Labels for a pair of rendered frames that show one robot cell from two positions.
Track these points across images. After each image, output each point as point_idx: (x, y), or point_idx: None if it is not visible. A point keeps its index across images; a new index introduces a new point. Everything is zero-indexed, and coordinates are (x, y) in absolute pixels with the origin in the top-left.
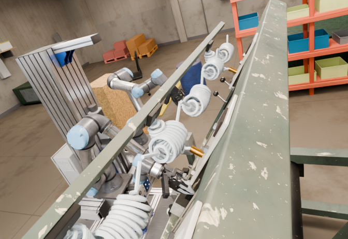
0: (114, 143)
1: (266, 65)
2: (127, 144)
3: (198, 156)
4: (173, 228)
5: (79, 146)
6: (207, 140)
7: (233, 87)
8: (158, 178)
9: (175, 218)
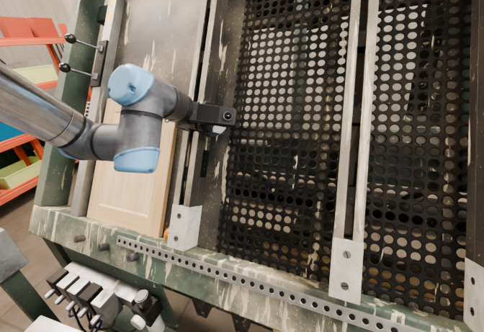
0: None
1: None
2: (19, 78)
3: (76, 217)
4: (355, 13)
5: None
6: (87, 162)
7: (100, 45)
8: (192, 109)
9: (196, 250)
